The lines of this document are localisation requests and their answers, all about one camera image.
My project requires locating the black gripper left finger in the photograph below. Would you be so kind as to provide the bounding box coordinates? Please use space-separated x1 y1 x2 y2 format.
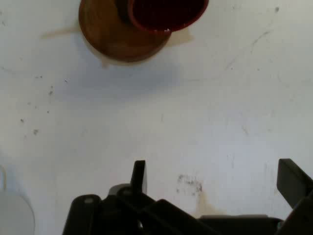
62 160 216 235

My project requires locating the white enamel mug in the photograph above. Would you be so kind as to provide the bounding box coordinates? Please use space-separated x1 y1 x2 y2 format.
0 164 36 235

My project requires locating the brown wooden mug tree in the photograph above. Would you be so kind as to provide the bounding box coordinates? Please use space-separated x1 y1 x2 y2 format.
78 0 172 62

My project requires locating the red ceramic mug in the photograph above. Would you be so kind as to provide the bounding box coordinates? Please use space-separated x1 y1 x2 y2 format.
127 0 210 32

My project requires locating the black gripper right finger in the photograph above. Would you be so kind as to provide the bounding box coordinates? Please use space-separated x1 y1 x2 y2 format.
276 158 313 235

